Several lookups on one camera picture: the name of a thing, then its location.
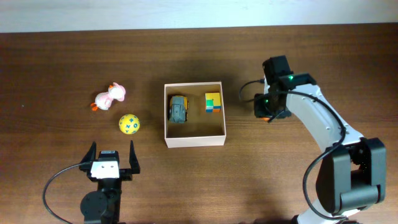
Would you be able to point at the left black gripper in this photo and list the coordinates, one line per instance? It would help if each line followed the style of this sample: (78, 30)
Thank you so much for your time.
(127, 173)

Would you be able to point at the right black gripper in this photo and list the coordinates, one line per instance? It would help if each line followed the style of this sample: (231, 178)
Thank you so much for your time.
(260, 111)

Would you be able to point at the pink white toy duck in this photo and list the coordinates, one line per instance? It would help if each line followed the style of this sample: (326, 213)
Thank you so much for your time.
(104, 100)

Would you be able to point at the colourful puzzle cube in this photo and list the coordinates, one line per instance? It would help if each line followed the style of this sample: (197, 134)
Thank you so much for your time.
(213, 102)

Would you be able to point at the grey yellow toy truck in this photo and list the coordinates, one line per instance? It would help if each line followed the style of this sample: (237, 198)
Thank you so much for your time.
(178, 109)

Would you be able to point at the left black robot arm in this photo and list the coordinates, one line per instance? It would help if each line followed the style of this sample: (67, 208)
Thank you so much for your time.
(102, 206)

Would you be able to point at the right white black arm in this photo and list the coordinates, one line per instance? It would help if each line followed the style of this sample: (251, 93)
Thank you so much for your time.
(352, 175)

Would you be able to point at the yellow letter ball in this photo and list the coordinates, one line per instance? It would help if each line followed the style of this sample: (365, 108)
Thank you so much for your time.
(129, 124)

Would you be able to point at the pink cardboard box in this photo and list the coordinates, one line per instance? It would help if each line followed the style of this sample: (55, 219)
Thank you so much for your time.
(201, 128)

